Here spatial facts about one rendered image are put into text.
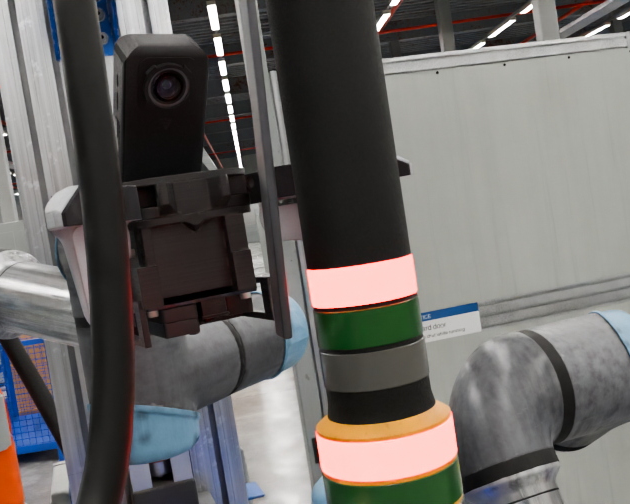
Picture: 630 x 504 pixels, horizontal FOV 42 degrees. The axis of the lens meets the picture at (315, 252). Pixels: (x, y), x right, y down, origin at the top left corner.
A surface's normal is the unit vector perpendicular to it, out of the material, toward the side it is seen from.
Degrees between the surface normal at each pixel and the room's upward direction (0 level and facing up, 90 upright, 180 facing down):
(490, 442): 67
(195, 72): 123
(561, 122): 90
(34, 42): 90
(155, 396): 89
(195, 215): 90
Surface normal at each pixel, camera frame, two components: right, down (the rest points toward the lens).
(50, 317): -0.55, 0.21
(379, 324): 0.14, 0.03
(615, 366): 0.30, -0.30
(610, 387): 0.37, 0.04
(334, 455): -0.77, 0.15
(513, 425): 0.00, -0.38
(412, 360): 0.61, -0.05
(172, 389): 0.81, -0.11
